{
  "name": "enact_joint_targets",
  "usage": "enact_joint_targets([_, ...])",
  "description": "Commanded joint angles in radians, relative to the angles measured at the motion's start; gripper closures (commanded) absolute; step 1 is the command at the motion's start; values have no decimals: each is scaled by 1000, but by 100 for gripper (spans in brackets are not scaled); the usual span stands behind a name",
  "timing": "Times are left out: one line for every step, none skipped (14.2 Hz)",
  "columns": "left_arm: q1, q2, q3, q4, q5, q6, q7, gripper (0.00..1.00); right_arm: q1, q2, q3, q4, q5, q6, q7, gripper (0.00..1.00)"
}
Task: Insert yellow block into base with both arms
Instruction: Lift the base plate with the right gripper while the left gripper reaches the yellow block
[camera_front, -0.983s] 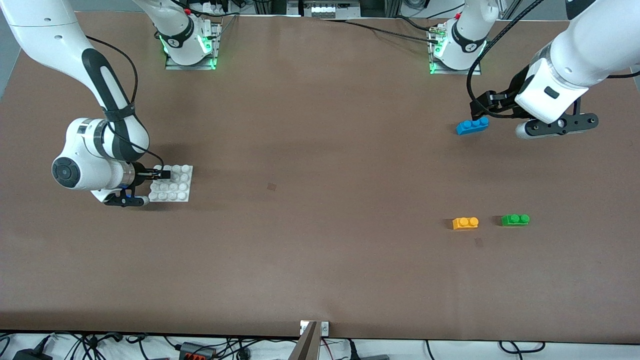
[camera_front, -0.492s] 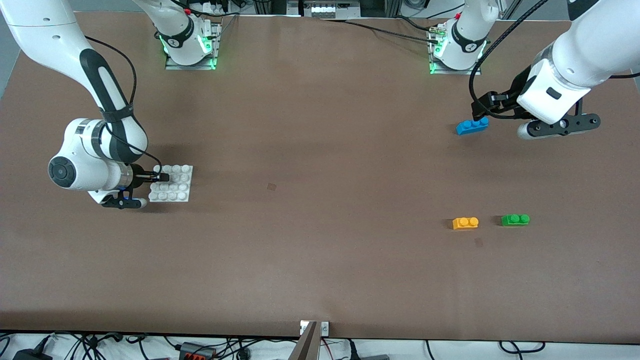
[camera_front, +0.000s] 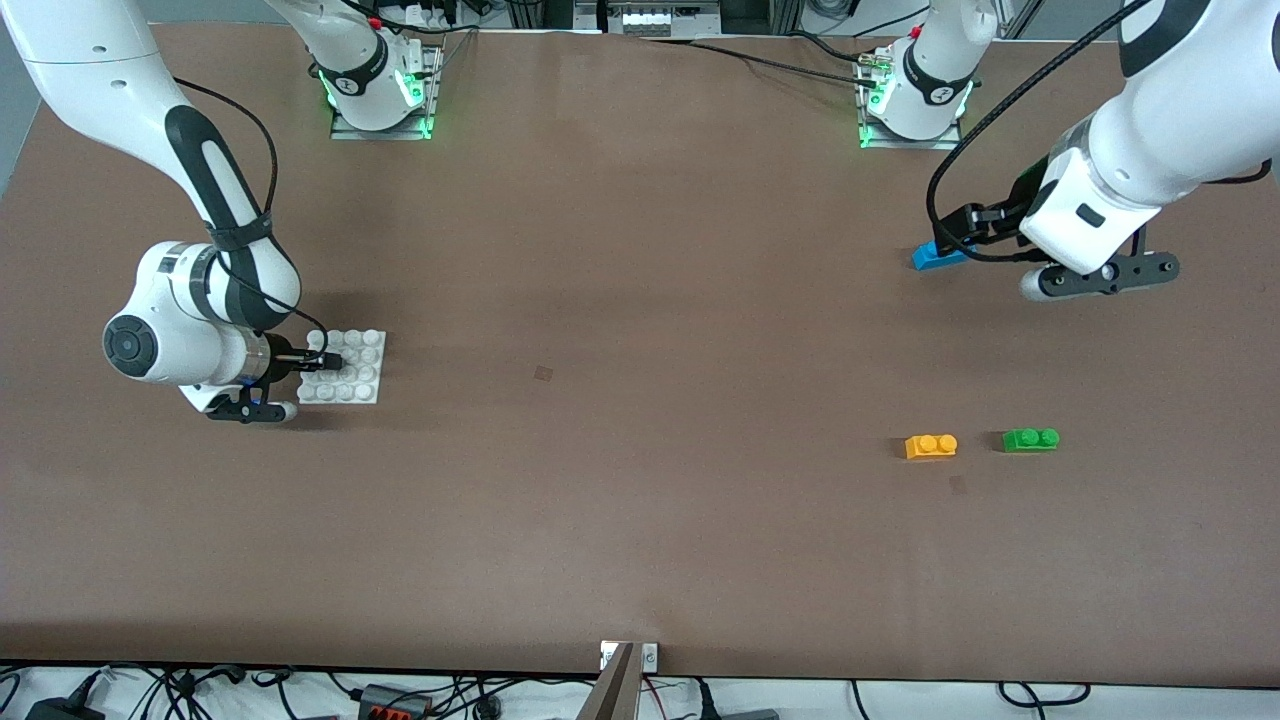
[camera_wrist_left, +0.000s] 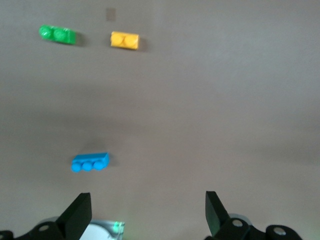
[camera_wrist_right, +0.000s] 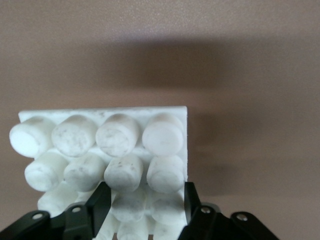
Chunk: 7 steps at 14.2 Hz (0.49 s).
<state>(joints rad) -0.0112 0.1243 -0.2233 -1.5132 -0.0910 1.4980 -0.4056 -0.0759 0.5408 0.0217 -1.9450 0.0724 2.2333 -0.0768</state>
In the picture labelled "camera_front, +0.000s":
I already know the blue three-stud block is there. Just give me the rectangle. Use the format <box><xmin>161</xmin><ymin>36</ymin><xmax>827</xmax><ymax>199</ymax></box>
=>
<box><xmin>911</xmin><ymin>240</ymin><xmax>969</xmax><ymax>272</ymax></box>

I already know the white power strip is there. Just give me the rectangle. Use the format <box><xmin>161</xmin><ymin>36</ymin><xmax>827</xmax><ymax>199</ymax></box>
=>
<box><xmin>604</xmin><ymin>0</ymin><xmax>723</xmax><ymax>39</ymax></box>

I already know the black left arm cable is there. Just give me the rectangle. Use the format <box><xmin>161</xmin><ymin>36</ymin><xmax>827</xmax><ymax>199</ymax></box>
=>
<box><xmin>926</xmin><ymin>0</ymin><xmax>1156</xmax><ymax>263</ymax></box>

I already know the grey brown camera beam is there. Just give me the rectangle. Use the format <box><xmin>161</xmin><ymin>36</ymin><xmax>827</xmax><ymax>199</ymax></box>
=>
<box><xmin>575</xmin><ymin>643</ymin><xmax>641</xmax><ymax>720</ymax></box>

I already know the white studded base plate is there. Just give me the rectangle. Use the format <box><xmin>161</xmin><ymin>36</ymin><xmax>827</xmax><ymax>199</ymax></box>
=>
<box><xmin>297</xmin><ymin>329</ymin><xmax>387</xmax><ymax>405</ymax></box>

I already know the small metal bracket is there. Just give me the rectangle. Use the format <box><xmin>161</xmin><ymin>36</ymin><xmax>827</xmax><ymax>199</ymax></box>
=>
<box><xmin>600</xmin><ymin>641</ymin><xmax>660</xmax><ymax>673</ymax></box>

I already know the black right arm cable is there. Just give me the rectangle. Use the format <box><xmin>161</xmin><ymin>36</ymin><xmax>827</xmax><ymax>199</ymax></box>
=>
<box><xmin>175</xmin><ymin>78</ymin><xmax>331</xmax><ymax>346</ymax></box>

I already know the black cable on table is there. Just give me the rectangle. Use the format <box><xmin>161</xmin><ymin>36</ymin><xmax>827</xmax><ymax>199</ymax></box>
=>
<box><xmin>645</xmin><ymin>35</ymin><xmax>886</xmax><ymax>86</ymax></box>

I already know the black power adapter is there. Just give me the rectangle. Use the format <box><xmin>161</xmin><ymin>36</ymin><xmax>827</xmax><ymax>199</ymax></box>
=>
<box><xmin>25</xmin><ymin>695</ymin><xmax>106</xmax><ymax>720</ymax></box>

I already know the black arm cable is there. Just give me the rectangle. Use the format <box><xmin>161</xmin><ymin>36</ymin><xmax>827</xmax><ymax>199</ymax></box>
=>
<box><xmin>175</xmin><ymin>78</ymin><xmax>331</xmax><ymax>346</ymax></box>
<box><xmin>926</xmin><ymin>0</ymin><xmax>1156</xmax><ymax>263</ymax></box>

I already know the grey orange connector box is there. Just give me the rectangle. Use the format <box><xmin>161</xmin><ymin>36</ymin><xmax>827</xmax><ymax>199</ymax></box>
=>
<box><xmin>358</xmin><ymin>684</ymin><xmax>433</xmax><ymax>720</ymax></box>

